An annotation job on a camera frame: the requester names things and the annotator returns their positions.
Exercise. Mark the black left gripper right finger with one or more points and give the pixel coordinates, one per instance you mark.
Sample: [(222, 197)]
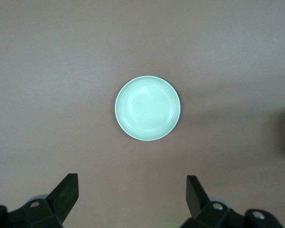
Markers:
[(199, 204)]

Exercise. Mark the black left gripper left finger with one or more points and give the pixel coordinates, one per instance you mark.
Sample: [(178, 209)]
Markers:
[(59, 202)]

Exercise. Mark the light green round plate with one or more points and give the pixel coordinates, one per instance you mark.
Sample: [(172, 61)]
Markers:
[(147, 108)]

